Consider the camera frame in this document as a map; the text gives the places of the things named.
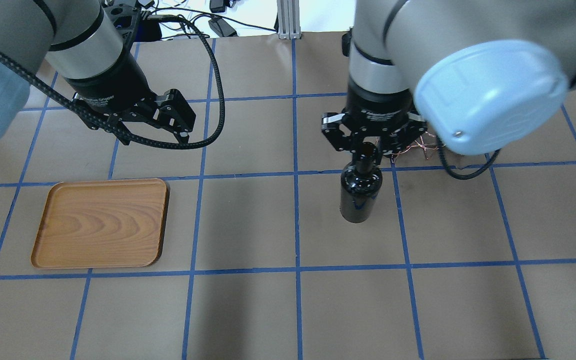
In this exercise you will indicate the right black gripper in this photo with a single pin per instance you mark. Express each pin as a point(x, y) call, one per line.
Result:
point(375, 102)

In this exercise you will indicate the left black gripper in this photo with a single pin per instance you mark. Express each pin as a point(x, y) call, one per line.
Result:
point(110, 85)

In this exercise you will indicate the dark wine bottle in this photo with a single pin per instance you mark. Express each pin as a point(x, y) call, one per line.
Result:
point(360, 183)

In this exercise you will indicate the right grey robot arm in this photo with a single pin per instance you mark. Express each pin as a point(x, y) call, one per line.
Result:
point(482, 73)

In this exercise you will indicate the wooden tray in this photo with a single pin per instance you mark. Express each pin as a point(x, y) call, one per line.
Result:
point(102, 224)

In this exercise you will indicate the black power adapter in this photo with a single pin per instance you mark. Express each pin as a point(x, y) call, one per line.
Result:
point(222, 28)

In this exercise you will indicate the copper wire bottle basket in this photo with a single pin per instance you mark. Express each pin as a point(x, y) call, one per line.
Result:
point(426, 145)

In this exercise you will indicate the aluminium frame post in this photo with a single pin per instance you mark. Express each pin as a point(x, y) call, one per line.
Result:
point(288, 16)

